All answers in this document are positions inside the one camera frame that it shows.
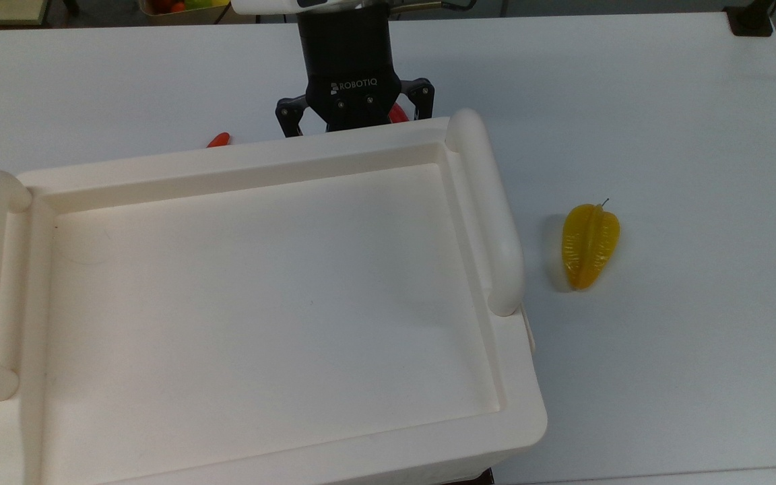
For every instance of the large white plastic tray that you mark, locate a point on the large white plastic tray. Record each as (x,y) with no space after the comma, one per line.
(260,303)

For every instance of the small red toy apple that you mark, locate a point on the small red toy apple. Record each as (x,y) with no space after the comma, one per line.
(398,114)

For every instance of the basket of toy fruit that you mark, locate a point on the basket of toy fruit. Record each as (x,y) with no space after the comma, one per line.
(182,5)

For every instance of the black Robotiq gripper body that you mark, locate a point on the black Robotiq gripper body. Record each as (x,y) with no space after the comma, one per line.
(347,60)

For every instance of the wooden board table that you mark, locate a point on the wooden board table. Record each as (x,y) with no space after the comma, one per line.
(1,10)

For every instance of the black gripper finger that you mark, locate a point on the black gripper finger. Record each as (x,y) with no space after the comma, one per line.
(420,94)
(290,114)

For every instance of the black table clamp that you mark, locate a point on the black table clamp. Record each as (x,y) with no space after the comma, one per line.
(752,17)

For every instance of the white background table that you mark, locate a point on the white background table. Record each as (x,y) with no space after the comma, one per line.
(664,477)

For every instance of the yellow toy starfruit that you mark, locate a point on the yellow toy starfruit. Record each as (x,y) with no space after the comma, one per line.
(590,246)

